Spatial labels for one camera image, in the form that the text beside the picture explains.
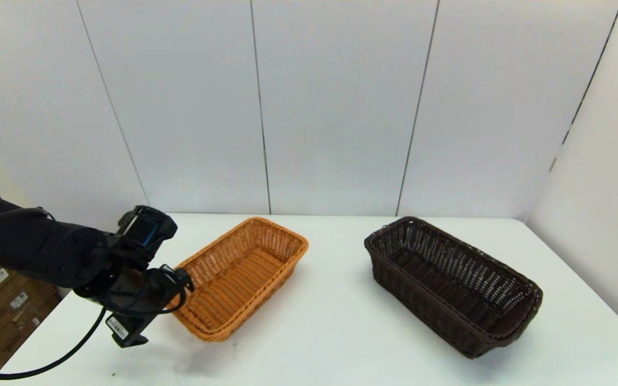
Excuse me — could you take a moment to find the orange wicker basket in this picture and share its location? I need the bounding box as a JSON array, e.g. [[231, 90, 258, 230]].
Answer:
[[171, 217, 310, 342]]

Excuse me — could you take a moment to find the dark brown wicker basket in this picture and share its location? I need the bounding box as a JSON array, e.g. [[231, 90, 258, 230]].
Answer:
[[363, 217, 544, 359]]

